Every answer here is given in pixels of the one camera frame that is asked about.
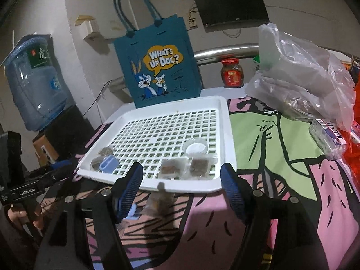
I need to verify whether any brown wooden box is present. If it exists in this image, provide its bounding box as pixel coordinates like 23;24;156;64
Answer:
32;133;61;166

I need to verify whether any blue water jug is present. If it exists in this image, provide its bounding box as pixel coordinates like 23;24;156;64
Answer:
4;34;69;131

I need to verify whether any beige wall box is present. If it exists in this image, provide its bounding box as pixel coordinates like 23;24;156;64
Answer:
74;15;97;41

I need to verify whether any round clear container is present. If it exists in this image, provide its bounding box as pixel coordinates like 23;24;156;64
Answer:
183;138;209;155

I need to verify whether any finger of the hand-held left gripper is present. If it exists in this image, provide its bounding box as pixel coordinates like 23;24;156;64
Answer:
48;159;78;171
42;169;81;187

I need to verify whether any clear plastic box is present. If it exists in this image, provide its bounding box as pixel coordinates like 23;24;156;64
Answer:
309;118;347;161

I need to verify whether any red plastic bag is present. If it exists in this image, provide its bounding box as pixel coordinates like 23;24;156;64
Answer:
343;74;360;159

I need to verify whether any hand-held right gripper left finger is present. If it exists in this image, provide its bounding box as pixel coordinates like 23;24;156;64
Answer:
42;162;144;270

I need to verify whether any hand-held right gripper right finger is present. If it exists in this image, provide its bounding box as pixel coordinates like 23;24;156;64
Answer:
220;162;328;270

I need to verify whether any black cabinet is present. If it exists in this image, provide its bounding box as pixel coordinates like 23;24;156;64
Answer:
42;105;95;158

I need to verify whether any clear plastic bag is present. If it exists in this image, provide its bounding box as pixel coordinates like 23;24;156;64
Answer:
245;22;356;131

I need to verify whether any red sauce jar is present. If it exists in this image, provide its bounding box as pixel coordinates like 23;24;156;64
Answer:
221;58;244;88

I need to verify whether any cartoon printed table cloth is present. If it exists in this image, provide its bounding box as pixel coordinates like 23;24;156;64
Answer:
39;97;360;270

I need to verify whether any black wall television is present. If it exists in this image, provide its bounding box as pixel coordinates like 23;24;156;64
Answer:
191;0;270;29

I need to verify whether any person's left hand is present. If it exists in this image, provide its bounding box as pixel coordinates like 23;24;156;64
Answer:
6;202;44;232

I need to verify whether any white perforated tray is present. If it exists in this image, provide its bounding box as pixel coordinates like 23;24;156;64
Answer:
76;96;237;194

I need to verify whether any teal cartoon tote bag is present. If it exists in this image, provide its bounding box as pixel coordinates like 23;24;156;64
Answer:
112;0;202;109

